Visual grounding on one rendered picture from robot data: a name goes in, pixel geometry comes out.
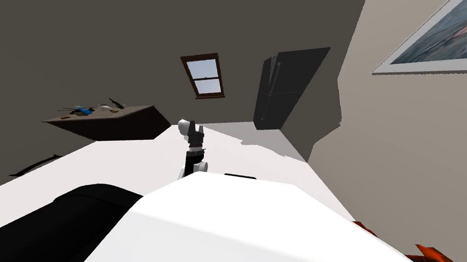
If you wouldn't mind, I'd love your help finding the white framed wall picture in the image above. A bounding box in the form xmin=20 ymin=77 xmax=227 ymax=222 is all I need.
xmin=364 ymin=0 xmax=467 ymax=85

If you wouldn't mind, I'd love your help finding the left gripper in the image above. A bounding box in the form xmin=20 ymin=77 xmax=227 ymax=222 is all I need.
xmin=186 ymin=119 xmax=206 ymax=146

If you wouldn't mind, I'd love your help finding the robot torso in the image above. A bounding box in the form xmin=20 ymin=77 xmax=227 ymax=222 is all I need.
xmin=38 ymin=153 xmax=420 ymax=262

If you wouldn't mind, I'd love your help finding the brown framed window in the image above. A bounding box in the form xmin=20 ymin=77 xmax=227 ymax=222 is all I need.
xmin=180 ymin=52 xmax=226 ymax=102

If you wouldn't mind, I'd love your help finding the black refrigerator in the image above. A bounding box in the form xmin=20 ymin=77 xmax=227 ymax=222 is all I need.
xmin=246 ymin=46 xmax=339 ymax=132

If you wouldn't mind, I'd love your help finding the brown table with small items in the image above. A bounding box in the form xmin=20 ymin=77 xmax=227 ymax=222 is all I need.
xmin=39 ymin=92 xmax=173 ymax=150

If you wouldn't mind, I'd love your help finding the orange angular object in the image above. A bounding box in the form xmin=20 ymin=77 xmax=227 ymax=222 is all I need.
xmin=352 ymin=211 xmax=456 ymax=262

